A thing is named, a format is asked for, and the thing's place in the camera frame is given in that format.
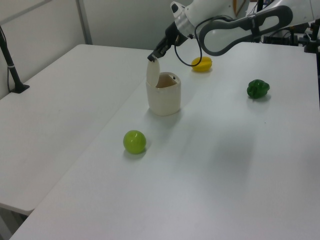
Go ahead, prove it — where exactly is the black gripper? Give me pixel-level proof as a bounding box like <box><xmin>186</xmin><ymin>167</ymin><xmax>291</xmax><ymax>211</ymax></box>
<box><xmin>147</xmin><ymin>21</ymin><xmax>188</xmax><ymax>63</ymax></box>

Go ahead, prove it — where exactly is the cream garbage bin lid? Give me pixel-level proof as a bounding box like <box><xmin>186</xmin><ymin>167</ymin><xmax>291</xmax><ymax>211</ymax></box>
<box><xmin>145</xmin><ymin>58</ymin><xmax>161</xmax><ymax>89</ymax></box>

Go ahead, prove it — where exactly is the cream garbage bin body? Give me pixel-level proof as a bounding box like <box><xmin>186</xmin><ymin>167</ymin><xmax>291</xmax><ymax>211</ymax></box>
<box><xmin>145</xmin><ymin>71</ymin><xmax>182</xmax><ymax>117</ymax></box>

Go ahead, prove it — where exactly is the yellow starfruit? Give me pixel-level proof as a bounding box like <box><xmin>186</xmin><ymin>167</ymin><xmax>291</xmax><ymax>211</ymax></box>
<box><xmin>191</xmin><ymin>56</ymin><xmax>213</xmax><ymax>73</ymax></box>

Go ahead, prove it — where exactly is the green apple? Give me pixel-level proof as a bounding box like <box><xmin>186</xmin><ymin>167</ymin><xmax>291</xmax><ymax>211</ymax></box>
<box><xmin>122</xmin><ymin>129</ymin><xmax>147</xmax><ymax>155</ymax></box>

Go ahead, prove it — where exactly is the orange yellow background object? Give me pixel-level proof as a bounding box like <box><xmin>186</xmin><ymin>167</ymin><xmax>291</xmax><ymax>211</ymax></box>
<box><xmin>232</xmin><ymin>0</ymin><xmax>251</xmax><ymax>14</ymax></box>

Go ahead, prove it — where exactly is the green bell pepper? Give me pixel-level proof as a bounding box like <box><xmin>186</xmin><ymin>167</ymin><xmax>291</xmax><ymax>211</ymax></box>
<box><xmin>246</xmin><ymin>79</ymin><xmax>271</xmax><ymax>100</ymax></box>

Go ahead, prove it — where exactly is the black pole with foot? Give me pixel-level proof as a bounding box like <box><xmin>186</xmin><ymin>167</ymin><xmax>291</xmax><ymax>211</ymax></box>
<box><xmin>0</xmin><ymin>24</ymin><xmax>31</xmax><ymax>95</ymax></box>

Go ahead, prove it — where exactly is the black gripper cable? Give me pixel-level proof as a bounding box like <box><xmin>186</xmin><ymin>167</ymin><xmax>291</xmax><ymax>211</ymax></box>
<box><xmin>173</xmin><ymin>32</ymin><xmax>203</xmax><ymax>68</ymax></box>

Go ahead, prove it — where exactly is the grey partition post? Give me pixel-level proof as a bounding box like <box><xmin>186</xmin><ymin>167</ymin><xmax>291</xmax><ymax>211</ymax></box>
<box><xmin>75</xmin><ymin>0</ymin><xmax>94</xmax><ymax>46</ymax></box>

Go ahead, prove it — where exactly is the black clamp mount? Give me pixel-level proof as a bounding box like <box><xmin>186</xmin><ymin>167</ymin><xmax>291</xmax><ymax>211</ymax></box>
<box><xmin>303</xmin><ymin>21</ymin><xmax>320</xmax><ymax>54</ymax></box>

